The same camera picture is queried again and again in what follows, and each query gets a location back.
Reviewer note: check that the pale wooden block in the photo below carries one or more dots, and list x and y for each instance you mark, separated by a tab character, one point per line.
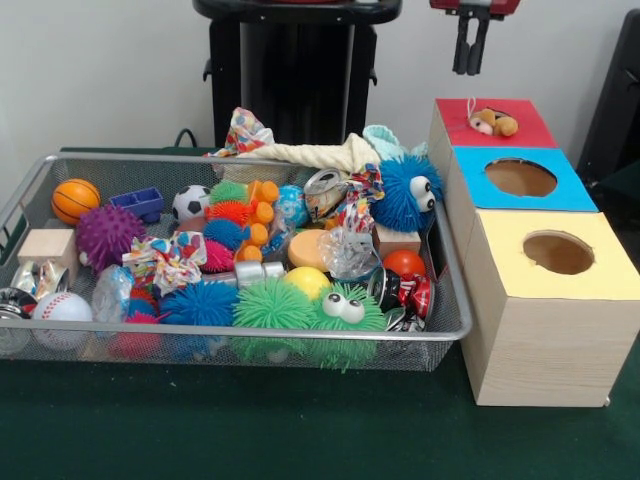
48	250

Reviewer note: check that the cream yellow muslin cloth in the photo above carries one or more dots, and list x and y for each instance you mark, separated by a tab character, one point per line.
310	153

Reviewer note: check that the silver drink can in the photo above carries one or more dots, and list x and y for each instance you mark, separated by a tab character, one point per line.
327	190

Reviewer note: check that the green furry googly-eyed toy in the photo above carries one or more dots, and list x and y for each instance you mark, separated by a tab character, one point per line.
345	330

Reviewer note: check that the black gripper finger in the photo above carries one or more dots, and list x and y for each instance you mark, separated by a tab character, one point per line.
481	42
461	42

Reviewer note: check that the crushed red soda can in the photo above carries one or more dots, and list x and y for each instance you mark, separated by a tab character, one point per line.
405	292

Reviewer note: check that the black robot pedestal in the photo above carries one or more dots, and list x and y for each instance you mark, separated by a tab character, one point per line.
290	90

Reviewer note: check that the small tan plush toy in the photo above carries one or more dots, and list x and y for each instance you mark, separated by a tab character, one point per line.
493	122

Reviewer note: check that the long orange toy block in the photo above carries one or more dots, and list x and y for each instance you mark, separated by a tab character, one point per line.
258	220

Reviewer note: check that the small blue toy block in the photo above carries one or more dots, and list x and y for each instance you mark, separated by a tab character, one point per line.
138	203

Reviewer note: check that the shallow clear mesh bin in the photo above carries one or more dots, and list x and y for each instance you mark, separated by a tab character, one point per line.
450	310

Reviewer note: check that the black and white soccer ball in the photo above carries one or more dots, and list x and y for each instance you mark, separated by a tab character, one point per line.
192	202

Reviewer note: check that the mint green muslin cloth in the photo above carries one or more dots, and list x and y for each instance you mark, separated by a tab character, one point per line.
385	140

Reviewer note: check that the small orange basketball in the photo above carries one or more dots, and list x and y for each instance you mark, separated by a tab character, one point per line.
76	200

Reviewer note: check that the purple plush toy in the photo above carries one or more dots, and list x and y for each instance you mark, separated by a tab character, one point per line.
108	237

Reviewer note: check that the green spiky ball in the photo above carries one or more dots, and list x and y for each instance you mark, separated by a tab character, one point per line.
272	303

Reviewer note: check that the dark green table cloth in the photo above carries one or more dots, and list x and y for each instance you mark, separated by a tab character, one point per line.
250	430

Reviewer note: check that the wooden box with three holes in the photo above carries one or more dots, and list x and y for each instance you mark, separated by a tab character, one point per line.
550	330

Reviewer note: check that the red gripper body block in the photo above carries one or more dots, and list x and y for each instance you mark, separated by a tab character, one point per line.
475	5

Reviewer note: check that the blue spiky ball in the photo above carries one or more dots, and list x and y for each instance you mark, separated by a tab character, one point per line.
203	303
402	195

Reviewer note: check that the black upright panel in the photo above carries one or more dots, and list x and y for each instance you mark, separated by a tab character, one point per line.
615	90

